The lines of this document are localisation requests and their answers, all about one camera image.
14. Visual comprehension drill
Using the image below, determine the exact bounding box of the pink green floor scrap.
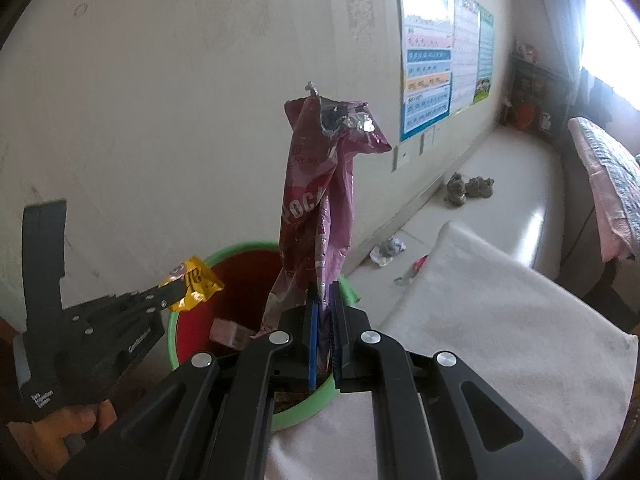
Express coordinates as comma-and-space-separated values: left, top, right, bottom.
395, 255, 430, 286

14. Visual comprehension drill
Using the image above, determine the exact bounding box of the bed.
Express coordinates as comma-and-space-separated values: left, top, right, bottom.
560, 116, 640, 332

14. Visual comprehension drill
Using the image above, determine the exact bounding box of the small pale carton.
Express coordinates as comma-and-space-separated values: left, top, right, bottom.
210, 317, 250, 350

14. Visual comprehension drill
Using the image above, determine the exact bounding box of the pink grid wall poster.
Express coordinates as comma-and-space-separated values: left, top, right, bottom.
447, 0, 481, 116

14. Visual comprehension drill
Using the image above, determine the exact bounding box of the crumpled white paper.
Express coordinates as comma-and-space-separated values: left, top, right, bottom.
370, 237, 406, 267

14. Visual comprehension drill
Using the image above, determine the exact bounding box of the green wall poster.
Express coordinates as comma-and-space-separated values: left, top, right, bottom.
472, 5, 496, 106

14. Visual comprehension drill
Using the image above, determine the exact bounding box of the person's left hand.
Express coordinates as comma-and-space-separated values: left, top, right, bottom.
7, 400, 119, 477

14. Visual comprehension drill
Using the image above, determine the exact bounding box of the grey shoe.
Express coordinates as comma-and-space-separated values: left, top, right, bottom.
465, 174, 496, 199
445, 172, 469, 207

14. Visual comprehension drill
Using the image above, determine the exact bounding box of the white towel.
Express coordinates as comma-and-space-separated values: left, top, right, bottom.
265, 220, 640, 480

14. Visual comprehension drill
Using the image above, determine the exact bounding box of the red bucket with green rim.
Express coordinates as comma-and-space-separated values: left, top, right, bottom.
167, 242, 361, 431

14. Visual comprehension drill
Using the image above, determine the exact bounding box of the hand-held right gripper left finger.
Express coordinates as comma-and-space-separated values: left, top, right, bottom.
60, 282, 324, 480

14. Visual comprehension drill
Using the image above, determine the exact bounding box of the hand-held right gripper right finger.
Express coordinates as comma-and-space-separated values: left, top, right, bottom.
327, 280, 584, 480

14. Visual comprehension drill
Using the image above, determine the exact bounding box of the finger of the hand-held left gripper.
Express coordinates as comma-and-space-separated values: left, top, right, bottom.
75, 277, 189, 334

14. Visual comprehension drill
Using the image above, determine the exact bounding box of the dark metal shelf rack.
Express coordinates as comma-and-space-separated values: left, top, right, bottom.
502, 52, 576, 144

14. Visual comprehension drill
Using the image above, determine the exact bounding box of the blue bordered wall poster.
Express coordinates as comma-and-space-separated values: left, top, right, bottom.
395, 0, 454, 144

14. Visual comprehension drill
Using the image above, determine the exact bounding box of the pink snack wrapper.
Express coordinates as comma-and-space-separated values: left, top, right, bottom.
252, 95, 393, 377

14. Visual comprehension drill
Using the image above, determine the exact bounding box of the small yellow brown wrapper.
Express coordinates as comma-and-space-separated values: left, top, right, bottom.
159, 256, 225, 314

